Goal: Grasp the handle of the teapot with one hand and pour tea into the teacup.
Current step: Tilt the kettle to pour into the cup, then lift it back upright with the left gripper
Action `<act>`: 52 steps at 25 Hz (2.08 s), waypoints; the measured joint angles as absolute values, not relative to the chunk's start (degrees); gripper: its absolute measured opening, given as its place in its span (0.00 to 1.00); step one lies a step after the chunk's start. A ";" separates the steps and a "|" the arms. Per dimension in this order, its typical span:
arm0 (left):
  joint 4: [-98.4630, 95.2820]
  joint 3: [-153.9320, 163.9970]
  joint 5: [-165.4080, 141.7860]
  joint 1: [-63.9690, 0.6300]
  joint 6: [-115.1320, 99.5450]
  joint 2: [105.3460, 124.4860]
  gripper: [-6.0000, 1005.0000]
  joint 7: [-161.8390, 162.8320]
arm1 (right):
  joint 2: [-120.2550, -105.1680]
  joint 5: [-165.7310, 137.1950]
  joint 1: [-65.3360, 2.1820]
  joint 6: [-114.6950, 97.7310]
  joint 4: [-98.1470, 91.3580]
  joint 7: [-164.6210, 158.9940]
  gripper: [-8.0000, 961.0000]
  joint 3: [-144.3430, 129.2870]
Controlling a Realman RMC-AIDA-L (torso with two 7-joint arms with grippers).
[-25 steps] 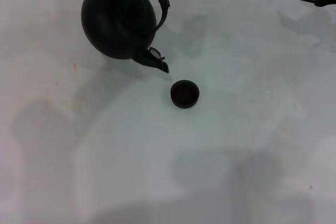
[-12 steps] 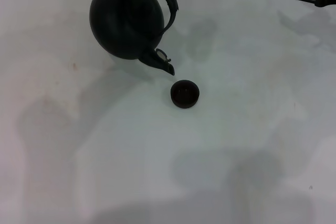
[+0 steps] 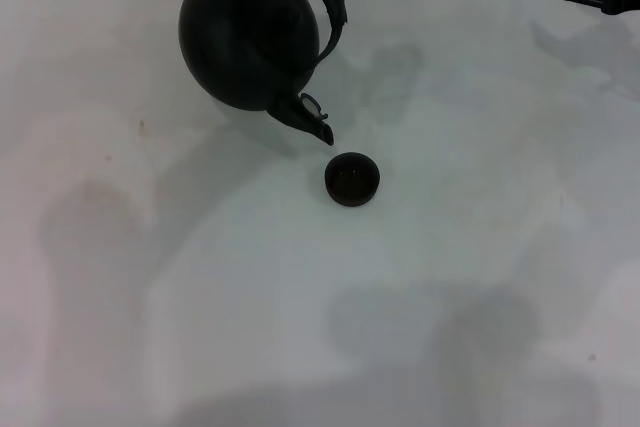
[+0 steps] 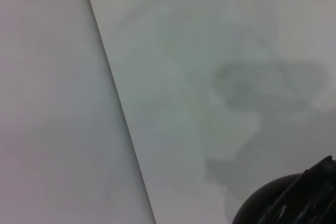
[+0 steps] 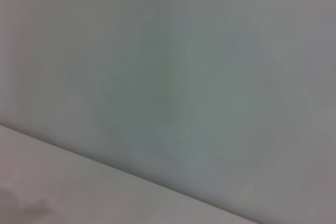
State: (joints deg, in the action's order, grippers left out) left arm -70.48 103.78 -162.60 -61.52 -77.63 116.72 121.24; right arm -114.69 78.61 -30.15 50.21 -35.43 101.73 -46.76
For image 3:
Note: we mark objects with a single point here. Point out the small dark brown teacup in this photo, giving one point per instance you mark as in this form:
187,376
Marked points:
352,179

